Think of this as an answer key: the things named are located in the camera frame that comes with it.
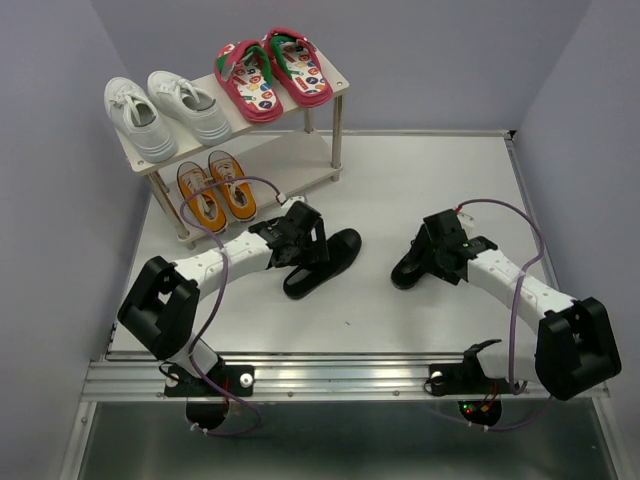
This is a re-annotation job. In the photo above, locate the colourful pink slipper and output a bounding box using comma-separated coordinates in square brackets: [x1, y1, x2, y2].
[214, 40, 284, 123]
[262, 27, 333, 108]

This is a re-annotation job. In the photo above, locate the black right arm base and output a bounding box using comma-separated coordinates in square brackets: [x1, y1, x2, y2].
[423, 339, 509, 428]

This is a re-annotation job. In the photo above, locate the orange sneaker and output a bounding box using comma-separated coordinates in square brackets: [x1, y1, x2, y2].
[208, 150, 257, 222]
[177, 161, 227, 234]

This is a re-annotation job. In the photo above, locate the black sneaker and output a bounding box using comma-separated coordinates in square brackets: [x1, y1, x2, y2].
[390, 232, 432, 290]
[283, 228, 362, 300]

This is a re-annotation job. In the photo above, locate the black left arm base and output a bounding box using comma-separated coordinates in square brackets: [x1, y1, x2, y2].
[158, 360, 263, 438]

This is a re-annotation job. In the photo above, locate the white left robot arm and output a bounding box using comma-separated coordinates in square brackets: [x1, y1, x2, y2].
[117, 198, 328, 394]

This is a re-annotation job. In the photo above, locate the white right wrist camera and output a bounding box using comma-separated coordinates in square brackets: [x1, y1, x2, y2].
[455, 207, 475, 236]

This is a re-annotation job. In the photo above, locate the aluminium mounting rail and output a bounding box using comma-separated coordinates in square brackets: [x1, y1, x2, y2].
[82, 349, 556, 404]

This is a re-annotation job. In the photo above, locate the white wooden shoe shelf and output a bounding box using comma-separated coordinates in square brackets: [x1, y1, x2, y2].
[118, 52, 349, 249]

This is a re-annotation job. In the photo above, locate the white sneaker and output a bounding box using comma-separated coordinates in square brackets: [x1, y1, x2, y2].
[147, 71, 231, 146]
[104, 77, 177, 163]

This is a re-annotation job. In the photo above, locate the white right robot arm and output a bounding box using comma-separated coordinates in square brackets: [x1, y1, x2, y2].
[413, 209, 622, 401]

